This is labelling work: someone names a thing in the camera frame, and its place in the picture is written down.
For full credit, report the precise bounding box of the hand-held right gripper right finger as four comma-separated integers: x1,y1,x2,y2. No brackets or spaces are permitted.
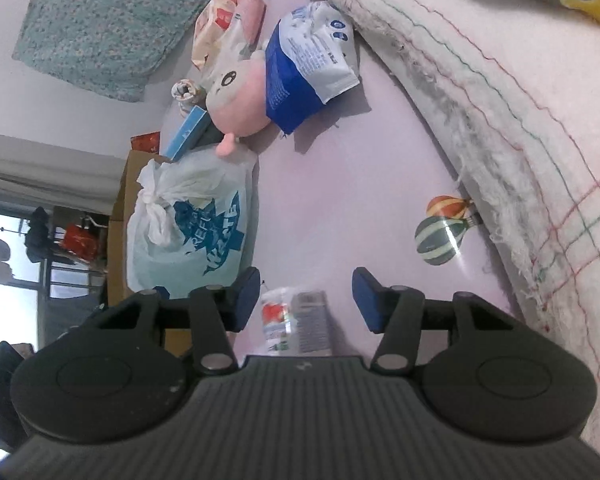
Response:
351,266,519,376

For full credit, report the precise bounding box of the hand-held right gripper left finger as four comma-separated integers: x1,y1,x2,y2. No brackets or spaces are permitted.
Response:
97,266,261,376

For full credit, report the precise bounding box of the white barcode packet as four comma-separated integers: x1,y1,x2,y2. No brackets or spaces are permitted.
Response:
260,287,333,358

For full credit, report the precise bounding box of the brown cardboard box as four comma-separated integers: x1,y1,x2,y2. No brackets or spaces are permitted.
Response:
105,151,193,358

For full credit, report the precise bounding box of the blue face mask box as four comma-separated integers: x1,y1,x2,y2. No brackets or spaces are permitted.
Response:
159,105,211,162

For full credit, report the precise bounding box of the pink plush toy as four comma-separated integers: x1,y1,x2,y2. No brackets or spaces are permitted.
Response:
205,50,275,158

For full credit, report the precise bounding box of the blue white tissue pack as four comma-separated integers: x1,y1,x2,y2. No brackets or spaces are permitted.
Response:
264,1,361,136

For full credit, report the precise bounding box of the white blue plastic bag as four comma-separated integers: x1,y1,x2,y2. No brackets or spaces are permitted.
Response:
126,145,261,301

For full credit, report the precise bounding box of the red plastic bag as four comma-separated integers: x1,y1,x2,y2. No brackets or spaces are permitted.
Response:
60,222,101,261

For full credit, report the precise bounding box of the red gift bag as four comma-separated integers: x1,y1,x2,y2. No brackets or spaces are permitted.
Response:
130,131,161,155

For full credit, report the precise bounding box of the dark hanging garment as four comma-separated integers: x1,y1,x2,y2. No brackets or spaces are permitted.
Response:
24,206,51,261

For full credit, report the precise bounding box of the window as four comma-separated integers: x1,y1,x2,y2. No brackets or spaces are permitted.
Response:
0,199,108,361

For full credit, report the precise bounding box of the white curtain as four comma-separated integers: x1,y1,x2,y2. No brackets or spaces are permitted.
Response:
0,131,128,216

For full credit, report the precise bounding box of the pink wet wipes pack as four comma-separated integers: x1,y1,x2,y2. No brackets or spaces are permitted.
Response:
191,0,241,70

